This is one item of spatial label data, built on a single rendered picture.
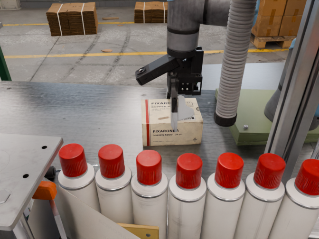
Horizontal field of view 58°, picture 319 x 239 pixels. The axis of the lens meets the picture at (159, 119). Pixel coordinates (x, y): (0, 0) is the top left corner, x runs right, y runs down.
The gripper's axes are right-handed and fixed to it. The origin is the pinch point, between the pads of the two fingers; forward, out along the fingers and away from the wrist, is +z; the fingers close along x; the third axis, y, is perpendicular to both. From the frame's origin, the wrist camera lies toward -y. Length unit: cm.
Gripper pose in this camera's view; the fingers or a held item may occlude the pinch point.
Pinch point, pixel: (170, 116)
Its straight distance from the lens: 79.9
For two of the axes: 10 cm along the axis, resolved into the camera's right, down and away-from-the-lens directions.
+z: -0.2, 8.2, 5.7
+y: 10.0, -0.2, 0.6
